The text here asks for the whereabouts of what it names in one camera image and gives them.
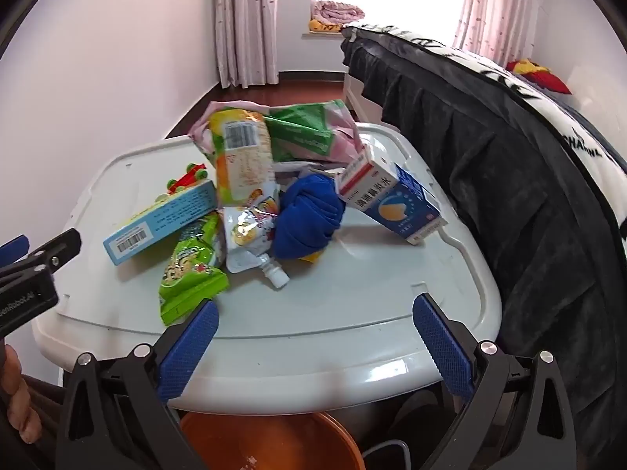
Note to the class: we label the white storage box lid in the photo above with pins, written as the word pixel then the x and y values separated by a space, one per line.
pixel 343 303

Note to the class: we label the blue cloth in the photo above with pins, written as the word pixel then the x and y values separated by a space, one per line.
pixel 303 215

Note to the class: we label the yellow striped plush toy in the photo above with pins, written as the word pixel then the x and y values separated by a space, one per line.
pixel 323 26

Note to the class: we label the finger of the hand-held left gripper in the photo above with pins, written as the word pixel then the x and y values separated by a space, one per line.
pixel 13 249
pixel 59 249

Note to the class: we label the yellow plastic toy piece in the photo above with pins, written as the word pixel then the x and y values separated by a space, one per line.
pixel 311 256

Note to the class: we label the yellow orange snack bag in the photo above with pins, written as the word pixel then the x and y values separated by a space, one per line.
pixel 245 166

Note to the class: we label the pink green snack bag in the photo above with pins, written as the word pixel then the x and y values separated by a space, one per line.
pixel 303 132

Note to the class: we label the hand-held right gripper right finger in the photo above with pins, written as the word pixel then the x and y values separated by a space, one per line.
pixel 443 342

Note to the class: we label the white spout pouch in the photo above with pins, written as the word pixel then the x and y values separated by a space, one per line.
pixel 245 240

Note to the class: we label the pink patterned curtain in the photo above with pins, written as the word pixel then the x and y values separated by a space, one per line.
pixel 245 24
pixel 494 10

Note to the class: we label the folded pink quilt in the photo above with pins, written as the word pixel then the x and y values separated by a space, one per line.
pixel 338 11

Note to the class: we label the blue white medicine box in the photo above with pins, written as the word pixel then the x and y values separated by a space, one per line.
pixel 392 200

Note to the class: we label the red green toy car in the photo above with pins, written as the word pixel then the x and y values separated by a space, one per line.
pixel 188 178

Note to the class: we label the red yellow plush pillow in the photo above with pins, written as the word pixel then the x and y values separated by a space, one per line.
pixel 543 78

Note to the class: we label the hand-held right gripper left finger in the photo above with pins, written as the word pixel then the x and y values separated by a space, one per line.
pixel 188 347

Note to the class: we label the white printed blanket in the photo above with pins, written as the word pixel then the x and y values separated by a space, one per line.
pixel 563 122

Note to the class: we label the person's left hand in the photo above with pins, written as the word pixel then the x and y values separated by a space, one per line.
pixel 19 391

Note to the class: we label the white bed frame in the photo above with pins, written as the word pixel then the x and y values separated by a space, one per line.
pixel 360 98

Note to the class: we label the green snack packet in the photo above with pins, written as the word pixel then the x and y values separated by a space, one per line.
pixel 188 274

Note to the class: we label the orange plastic bucket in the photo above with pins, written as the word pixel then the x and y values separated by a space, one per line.
pixel 274 445

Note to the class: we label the light blue cardboard box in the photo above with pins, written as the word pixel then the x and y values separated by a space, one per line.
pixel 161 220

